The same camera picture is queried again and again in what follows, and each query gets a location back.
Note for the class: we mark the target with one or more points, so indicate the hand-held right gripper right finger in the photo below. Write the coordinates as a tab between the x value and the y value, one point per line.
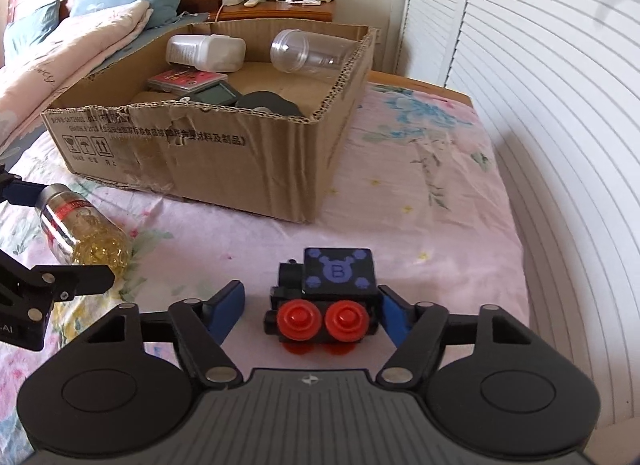
395	315

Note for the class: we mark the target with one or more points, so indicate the wooden nightstand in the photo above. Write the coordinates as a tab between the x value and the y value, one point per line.
280	10

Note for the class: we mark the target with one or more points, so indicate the small teal pillow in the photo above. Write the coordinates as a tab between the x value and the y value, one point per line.
32	25

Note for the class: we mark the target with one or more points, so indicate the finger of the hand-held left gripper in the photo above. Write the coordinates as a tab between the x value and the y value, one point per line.
85	279
22	192

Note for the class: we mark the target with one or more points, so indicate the clear bottle of yellow capsules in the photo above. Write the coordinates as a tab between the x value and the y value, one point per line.
85	232

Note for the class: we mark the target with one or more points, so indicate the white plastic bottle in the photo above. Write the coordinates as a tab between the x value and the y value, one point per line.
210	52

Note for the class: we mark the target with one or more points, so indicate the brown cardboard box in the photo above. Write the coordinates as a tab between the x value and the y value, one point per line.
225	155

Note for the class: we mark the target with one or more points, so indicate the clear plastic jar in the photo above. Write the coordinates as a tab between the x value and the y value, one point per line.
315	52

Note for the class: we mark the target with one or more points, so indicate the black toy train red wheels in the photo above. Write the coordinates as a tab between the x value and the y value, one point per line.
340	272

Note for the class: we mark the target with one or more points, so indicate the wooden bed rail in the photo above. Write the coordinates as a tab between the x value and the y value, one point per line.
425	84

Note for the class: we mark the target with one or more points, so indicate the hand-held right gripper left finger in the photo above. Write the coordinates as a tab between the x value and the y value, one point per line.
227	307

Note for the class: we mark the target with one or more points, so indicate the white louvered doors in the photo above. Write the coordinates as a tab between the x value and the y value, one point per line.
550	95

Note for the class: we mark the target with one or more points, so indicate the flat dark device clear cover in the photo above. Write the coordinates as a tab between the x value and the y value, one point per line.
215	94

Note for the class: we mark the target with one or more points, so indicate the pink folded quilt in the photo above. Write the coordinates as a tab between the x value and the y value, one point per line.
65	55

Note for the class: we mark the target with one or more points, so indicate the pink floral bed sheet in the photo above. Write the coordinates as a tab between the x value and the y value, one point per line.
425	195

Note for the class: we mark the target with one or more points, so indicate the flat red packet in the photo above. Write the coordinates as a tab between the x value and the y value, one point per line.
185	79

